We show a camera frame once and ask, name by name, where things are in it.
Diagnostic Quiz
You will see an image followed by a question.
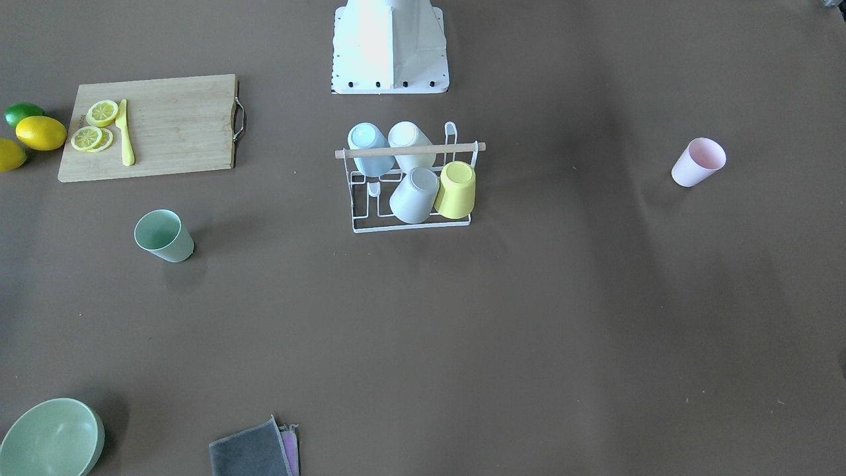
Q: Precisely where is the grey cup on rack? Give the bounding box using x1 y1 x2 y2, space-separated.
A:
389 167 440 225

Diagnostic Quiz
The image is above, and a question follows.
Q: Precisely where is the green cup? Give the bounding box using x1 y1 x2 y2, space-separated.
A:
134 209 194 262

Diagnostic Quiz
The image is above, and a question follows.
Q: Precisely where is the yellow cup on rack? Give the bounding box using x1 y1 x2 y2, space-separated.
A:
434 161 477 219

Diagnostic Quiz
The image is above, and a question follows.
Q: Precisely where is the grey cloth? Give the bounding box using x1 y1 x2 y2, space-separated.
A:
209 418 289 475

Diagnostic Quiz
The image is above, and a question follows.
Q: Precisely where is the pink cup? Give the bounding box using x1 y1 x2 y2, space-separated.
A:
671 138 727 187

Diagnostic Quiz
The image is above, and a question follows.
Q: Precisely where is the white cup on rack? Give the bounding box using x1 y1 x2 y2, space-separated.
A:
387 121 436 174

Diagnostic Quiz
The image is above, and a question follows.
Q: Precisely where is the green bowl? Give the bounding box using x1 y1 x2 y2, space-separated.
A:
1 398 105 475

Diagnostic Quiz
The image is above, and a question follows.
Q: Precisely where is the lemon slice top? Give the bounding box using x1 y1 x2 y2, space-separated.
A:
85 100 119 128

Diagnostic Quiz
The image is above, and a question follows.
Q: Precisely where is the wooden rack dowel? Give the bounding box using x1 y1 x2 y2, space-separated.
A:
334 141 486 159

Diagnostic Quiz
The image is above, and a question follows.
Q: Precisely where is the lemon slice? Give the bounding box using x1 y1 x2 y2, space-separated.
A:
85 100 119 128
87 128 114 153
69 126 104 151

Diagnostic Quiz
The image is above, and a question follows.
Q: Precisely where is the yellow lemon upper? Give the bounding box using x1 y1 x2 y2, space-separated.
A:
15 116 67 151

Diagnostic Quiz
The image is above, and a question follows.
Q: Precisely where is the wooden cutting board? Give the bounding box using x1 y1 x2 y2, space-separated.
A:
58 73 239 182

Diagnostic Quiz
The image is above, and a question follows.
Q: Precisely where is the pink cloth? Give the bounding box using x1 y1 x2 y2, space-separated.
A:
278 424 300 476

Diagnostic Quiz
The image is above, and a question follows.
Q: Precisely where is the yellow plastic knife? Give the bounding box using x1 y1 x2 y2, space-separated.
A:
115 99 135 167

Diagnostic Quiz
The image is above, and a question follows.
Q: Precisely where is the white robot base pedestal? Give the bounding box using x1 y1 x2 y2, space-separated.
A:
330 1 450 95

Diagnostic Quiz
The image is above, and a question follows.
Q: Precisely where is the yellow lemon at edge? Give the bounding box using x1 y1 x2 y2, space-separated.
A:
0 138 27 172

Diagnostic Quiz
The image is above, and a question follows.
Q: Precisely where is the light blue cup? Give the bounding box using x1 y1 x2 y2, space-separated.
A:
347 122 395 177

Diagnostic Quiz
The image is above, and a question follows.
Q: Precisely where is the white wire cup rack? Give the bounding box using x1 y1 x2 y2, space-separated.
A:
341 122 480 234

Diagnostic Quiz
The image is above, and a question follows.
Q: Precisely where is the green lime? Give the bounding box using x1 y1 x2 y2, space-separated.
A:
4 102 46 128

